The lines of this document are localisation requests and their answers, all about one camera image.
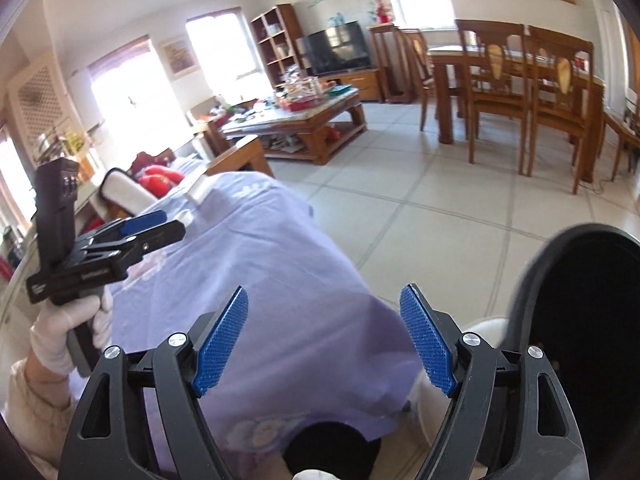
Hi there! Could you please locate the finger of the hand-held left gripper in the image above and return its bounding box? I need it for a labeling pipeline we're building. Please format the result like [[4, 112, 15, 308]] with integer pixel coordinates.
[[75, 210, 168, 249], [77, 219, 187, 263]]

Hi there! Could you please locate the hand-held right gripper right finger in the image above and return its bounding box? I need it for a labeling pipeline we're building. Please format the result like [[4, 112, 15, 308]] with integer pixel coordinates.
[[399, 282, 591, 480]]

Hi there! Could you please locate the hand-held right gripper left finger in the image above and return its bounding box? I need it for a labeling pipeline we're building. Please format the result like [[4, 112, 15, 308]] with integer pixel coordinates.
[[57, 285, 251, 480]]

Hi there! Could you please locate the black round bin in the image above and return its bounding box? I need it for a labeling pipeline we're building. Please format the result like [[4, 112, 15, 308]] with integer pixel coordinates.
[[502, 224, 640, 480]]

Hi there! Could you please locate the person's left forearm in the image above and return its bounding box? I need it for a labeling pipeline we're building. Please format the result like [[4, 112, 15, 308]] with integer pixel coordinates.
[[0, 347, 88, 480]]

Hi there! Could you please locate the person's left hand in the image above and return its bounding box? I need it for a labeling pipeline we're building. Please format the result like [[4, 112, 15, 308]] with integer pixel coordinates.
[[29, 292, 115, 377]]

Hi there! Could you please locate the white roll cushion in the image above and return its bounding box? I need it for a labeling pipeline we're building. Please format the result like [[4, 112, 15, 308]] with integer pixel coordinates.
[[97, 167, 158, 218]]

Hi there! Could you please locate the red pillow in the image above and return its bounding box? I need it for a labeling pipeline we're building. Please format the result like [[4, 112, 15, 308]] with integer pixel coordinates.
[[131, 151, 183, 198]]

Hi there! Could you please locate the white small packet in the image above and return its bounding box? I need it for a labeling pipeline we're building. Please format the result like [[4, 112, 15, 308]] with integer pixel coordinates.
[[186, 172, 221, 206]]

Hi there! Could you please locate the purple printed blanket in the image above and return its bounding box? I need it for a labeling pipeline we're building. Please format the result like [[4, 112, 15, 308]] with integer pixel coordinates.
[[102, 171, 426, 480]]

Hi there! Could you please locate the white lattice radiator cover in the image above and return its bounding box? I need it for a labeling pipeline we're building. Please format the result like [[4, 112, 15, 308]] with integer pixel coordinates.
[[5, 52, 76, 151]]

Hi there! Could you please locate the wooden sofa armrest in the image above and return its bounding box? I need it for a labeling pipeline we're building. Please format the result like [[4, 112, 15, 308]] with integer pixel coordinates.
[[205, 135, 275, 178]]

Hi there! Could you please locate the black round object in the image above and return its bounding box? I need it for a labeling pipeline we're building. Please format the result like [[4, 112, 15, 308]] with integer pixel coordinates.
[[282, 422, 383, 480]]

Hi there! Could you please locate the small framed picture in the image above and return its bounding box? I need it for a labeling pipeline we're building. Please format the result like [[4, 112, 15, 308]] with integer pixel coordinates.
[[160, 37, 198, 78]]

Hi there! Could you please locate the pile of tabletop items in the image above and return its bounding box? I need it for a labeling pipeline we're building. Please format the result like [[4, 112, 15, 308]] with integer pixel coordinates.
[[222, 77, 361, 126]]

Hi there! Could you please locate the wooden coffee table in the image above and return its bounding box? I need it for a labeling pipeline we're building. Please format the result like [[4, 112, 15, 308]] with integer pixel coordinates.
[[220, 87, 368, 166]]

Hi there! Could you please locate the wooden bookshelf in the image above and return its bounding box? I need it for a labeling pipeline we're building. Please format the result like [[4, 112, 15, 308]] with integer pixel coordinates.
[[250, 4, 306, 88]]

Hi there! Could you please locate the wooden dining chair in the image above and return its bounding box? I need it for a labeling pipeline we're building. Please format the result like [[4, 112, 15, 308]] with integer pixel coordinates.
[[369, 25, 408, 103], [602, 90, 640, 183], [455, 19, 531, 175], [527, 25, 596, 196], [402, 29, 436, 131]]

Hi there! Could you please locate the wooden television stand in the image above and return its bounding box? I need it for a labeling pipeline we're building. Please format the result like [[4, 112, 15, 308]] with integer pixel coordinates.
[[320, 69, 383, 103]]

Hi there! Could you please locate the black flat television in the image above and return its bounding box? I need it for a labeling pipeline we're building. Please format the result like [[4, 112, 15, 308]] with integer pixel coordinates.
[[295, 21, 373, 77]]

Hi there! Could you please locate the wooden dining table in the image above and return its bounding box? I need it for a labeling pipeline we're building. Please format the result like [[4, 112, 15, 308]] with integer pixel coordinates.
[[429, 45, 606, 181]]

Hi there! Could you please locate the white standing air conditioner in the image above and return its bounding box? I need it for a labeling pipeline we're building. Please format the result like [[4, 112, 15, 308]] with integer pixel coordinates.
[[592, 0, 628, 116]]

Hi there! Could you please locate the black power cable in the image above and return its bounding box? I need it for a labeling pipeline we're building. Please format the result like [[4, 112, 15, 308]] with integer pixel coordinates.
[[582, 160, 621, 196]]

